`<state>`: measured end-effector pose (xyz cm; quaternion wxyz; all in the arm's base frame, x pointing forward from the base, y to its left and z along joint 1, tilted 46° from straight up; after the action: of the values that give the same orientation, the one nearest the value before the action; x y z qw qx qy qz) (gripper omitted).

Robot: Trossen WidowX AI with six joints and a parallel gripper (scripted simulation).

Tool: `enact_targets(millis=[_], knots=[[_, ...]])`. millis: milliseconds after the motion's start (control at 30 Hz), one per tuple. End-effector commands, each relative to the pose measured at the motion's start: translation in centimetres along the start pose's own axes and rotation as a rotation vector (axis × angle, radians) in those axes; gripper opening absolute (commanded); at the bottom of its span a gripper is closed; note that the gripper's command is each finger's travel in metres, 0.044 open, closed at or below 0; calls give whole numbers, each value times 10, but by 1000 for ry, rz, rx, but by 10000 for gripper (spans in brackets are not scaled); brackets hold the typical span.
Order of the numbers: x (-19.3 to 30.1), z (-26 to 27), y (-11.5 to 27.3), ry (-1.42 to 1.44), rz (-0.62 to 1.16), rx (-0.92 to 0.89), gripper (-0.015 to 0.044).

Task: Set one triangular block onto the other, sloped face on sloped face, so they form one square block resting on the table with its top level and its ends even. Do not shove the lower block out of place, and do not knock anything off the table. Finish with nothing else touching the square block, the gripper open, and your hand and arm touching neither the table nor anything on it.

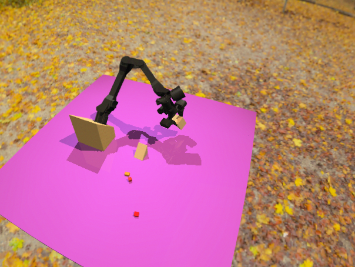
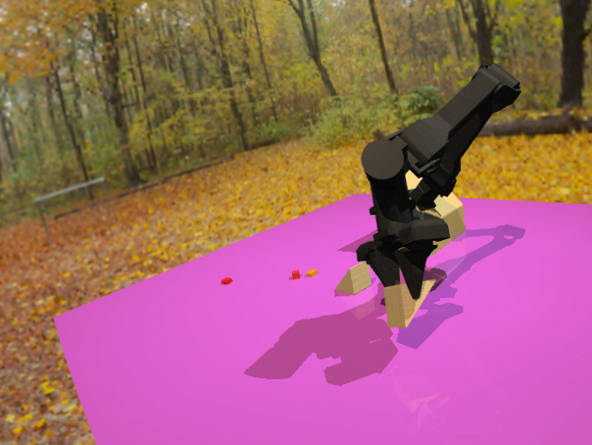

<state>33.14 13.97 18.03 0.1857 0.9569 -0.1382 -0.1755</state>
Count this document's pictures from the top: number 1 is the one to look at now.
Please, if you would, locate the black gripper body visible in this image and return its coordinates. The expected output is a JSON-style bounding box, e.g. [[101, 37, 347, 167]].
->
[[160, 99, 187, 129]]

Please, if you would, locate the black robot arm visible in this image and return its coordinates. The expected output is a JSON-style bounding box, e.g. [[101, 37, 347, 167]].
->
[[94, 56, 186, 125]]

